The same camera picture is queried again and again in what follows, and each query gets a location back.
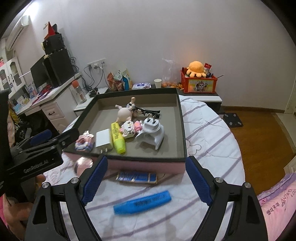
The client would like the rose gold round compact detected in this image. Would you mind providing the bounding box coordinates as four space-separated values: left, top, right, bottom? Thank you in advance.
74 157 93 177

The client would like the blue highlighter pen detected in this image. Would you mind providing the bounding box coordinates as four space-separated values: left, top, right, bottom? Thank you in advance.
113 191 171 215

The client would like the white charger cube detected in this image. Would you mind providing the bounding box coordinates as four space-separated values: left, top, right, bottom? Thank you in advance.
95 128 113 154

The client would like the pink printed pillow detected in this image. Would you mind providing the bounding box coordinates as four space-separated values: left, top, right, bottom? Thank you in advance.
257 173 295 240

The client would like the white desk with drawers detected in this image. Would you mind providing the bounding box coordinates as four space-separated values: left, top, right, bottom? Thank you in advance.
16 72 82 133

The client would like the pink striped block toy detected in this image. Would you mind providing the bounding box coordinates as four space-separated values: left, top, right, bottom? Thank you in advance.
75 131 94 152

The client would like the red capped bottle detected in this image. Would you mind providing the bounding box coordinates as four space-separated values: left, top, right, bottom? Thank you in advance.
72 80 87 104

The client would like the yellow highlighter pen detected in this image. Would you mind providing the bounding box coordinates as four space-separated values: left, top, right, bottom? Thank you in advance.
111 122 126 154

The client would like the black computer monitor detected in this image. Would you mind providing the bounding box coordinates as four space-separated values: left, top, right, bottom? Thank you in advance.
30 57 49 89

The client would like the white glass door cabinet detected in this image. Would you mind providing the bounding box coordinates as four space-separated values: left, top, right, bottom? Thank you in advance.
1 57 26 98

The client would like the blue gold flat box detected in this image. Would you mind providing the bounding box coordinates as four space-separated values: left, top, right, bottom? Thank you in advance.
116 171 158 184

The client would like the black computer tower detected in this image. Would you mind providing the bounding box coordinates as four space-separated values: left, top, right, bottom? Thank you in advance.
43 48 75 88

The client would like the pink white block figure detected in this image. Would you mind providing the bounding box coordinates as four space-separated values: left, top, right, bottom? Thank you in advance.
119 120 142 139

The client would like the pale doll figure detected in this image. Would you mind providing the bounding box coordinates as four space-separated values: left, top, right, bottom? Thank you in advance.
115 96 135 123

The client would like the pink black tray box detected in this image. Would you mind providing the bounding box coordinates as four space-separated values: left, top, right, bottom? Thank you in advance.
65 88 187 174

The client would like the snack bags pile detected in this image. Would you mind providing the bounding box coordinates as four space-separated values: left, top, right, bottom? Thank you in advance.
107 69 133 91

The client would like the black box on tower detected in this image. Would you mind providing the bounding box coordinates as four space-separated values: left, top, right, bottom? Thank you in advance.
42 33 65 55

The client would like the black floor scale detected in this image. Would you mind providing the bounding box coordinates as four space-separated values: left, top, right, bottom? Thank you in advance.
223 113 243 128

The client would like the wet wipes pack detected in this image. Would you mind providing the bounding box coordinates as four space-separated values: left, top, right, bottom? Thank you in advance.
132 83 152 90

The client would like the red cone hat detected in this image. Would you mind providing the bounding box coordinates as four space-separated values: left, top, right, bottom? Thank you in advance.
44 22 56 40

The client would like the white air conditioner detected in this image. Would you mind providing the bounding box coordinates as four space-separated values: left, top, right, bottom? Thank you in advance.
6 15 30 51

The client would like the black hair clip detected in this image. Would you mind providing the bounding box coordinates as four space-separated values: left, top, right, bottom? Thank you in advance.
133 106 161 118

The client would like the white paper cup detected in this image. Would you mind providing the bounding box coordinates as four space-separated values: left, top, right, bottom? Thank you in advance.
154 78 162 88

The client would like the white bedside table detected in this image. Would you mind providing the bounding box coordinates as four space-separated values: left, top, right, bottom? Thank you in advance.
177 89 222 113

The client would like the clear bag of oranges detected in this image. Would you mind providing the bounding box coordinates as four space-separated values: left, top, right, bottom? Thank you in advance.
162 58 179 88

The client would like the red cartoon storage crate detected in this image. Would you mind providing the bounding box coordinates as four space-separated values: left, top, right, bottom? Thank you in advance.
181 68 218 93

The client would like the orange octopus plush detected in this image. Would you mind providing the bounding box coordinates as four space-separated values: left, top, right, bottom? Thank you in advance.
186 61 206 78

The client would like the white wall power strip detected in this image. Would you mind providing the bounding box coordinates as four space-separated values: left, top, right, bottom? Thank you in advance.
88 58 106 69

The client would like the white wall plug adapter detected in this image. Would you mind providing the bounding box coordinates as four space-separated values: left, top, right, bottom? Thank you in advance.
135 117 165 150

